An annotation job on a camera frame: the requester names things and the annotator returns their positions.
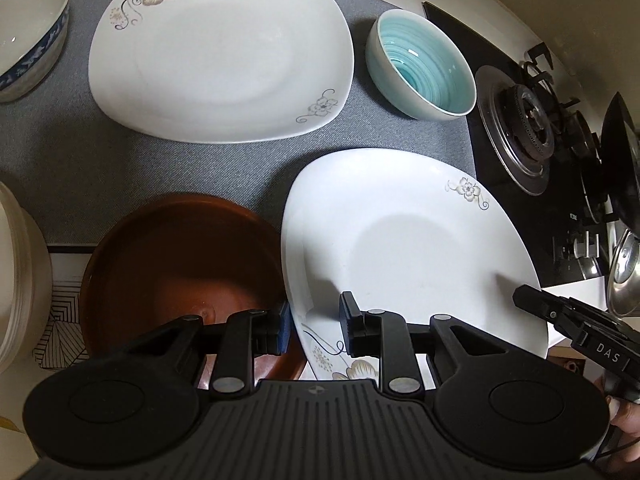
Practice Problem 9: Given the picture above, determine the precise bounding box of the brown round plate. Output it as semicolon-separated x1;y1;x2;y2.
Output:
79;194;286;358

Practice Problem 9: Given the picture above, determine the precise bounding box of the white floral square plate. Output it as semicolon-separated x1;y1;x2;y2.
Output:
281;148;548;380
88;0;355;143

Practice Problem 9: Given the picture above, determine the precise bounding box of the teal glazed bowl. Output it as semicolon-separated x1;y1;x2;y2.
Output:
366;9;476;122

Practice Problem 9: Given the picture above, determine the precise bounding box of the white bowl blue pattern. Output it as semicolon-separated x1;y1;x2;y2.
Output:
1;0;70;103

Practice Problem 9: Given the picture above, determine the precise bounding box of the person's right hand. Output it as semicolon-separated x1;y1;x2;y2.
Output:
605;396;640;445

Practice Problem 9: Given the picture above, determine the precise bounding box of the black gas stove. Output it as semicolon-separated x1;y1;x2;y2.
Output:
423;2;611;286

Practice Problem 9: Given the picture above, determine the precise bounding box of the patterned black white mat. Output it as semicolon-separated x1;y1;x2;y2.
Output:
34;248;91;370

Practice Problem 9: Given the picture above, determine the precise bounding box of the grey table mat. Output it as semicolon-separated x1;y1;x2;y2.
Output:
1;0;474;245

